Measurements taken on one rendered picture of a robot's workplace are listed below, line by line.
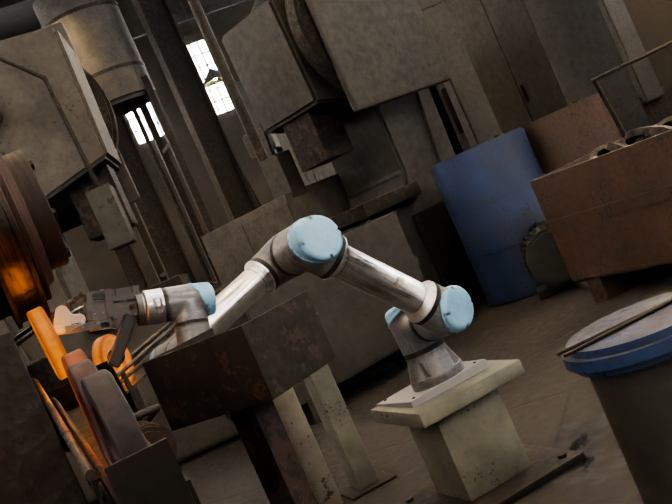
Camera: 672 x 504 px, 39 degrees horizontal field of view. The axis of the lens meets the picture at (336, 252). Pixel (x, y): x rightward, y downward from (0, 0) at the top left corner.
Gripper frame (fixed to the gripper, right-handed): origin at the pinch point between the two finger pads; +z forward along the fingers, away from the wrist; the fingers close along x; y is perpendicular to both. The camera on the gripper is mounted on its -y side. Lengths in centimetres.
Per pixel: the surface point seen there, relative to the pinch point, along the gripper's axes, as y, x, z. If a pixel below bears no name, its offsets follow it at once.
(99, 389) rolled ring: -8, 94, -1
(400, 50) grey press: 135, -307, -235
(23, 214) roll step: 25.7, -3.7, 0.9
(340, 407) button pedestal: -37, -83, -87
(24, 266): 14.6, -1.8, 2.3
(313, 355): -12, 40, -44
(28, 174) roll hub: 34.7, -8.2, -1.5
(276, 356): -10, 45, -35
